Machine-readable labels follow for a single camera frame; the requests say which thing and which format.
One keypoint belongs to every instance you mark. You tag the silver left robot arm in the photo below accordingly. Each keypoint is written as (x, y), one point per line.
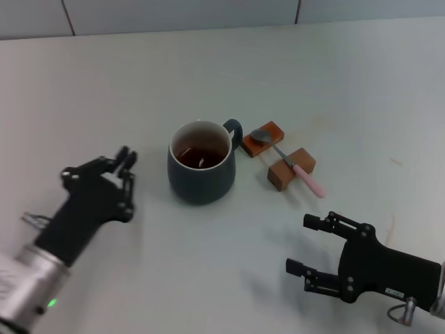
(28, 285)

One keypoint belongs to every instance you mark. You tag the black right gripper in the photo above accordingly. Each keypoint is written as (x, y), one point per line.
(382, 268)

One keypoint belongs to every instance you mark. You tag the arched light wooden block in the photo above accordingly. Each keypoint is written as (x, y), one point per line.
(278, 175)

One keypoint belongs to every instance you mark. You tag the flat brown wooden block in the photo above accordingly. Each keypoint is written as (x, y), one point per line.
(264, 148)

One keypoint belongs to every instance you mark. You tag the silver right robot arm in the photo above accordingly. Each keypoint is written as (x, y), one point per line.
(438, 292)

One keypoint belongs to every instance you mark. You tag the dark brown tea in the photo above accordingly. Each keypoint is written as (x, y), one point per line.
(200, 158)

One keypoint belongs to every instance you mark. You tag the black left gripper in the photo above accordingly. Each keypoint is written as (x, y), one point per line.
(87, 205)

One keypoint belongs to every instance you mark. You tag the grey ceramic cup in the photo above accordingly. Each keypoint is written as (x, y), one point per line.
(200, 184)

